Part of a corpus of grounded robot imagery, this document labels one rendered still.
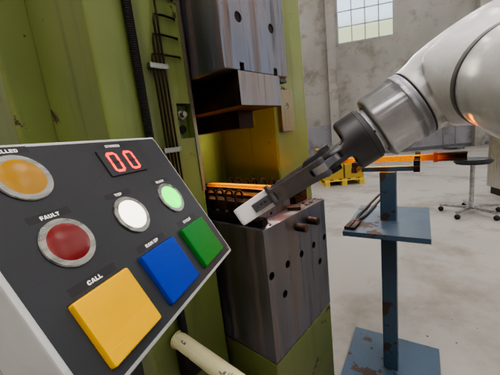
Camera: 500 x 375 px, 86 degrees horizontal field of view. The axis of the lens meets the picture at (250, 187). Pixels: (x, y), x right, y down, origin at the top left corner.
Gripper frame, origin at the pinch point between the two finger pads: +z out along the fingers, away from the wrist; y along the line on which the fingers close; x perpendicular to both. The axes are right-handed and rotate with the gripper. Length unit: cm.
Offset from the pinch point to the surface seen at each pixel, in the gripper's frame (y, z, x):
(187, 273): -8.5, 11.6, -2.0
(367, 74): 1089, -224, 87
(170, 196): -0.7, 11.9, 9.8
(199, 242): -1.8, 11.6, 0.2
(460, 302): 143, -20, -135
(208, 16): 32, -7, 46
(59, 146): -13.7, 12.3, 21.7
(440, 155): 79, -42, -29
